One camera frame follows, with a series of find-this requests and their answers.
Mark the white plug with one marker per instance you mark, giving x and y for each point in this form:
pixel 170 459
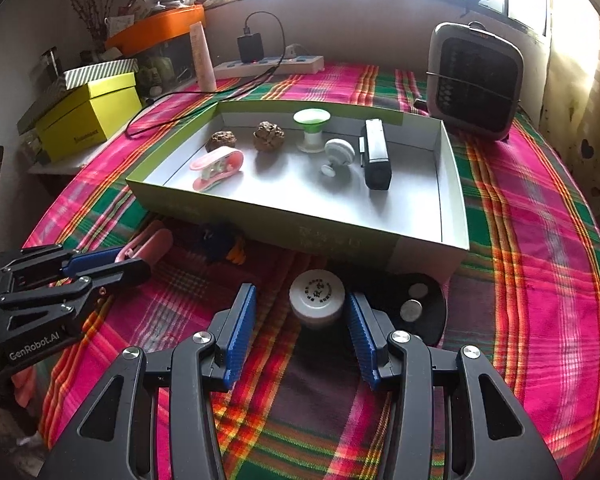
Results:
pixel 292 51

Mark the striped box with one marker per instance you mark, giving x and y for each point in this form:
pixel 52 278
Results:
pixel 100 72

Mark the black rectangular lamp device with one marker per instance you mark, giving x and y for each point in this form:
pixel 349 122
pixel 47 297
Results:
pixel 376 160

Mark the white round knob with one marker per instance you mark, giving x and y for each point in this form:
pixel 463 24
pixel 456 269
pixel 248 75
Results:
pixel 337 152

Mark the black disc with metal buttons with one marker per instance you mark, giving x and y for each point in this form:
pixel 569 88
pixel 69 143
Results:
pixel 427 327

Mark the white and green cardboard tray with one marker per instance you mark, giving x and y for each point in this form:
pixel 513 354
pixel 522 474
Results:
pixel 300 195

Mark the grey electric fan heater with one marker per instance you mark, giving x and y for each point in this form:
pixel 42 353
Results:
pixel 472 85

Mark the green and white spool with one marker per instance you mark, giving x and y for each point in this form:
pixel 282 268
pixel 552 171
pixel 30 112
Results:
pixel 311 127

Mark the pink cloth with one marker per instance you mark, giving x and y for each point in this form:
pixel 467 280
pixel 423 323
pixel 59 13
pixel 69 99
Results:
pixel 24 385

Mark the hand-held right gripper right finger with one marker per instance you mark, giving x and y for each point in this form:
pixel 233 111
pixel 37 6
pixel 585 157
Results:
pixel 362 335

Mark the dark blue and orange toy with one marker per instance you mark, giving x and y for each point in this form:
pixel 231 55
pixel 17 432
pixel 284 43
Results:
pixel 222 242

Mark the dried branches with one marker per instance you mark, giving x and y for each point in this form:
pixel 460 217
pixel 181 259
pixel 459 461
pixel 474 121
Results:
pixel 85 5

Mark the white power strip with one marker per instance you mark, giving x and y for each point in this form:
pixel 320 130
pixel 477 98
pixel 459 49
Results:
pixel 300 65

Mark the brown walnut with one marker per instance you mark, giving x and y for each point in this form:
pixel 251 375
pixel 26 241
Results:
pixel 221 141
pixel 268 136

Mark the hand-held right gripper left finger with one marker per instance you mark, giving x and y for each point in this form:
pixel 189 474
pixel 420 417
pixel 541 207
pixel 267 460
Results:
pixel 242 330

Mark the white round cap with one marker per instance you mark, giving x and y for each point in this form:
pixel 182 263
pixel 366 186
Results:
pixel 316 297

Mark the cream heart-print curtain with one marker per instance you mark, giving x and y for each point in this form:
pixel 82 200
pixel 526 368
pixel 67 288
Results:
pixel 580 110

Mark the pink plastic clip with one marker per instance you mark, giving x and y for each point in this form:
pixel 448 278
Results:
pixel 217 167
pixel 150 242

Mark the white cosmetic tube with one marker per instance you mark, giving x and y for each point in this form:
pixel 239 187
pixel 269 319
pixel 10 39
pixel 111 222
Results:
pixel 205 60

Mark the clear glass tank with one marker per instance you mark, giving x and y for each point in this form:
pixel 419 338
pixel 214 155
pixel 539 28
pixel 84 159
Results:
pixel 167 67

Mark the yellow-green box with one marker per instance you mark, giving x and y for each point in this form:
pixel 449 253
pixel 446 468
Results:
pixel 90 120

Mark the orange box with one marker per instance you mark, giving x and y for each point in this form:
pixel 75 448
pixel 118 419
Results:
pixel 160 30

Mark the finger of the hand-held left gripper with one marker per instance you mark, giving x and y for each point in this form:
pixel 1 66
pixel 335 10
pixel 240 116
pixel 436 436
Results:
pixel 125 272
pixel 92 260

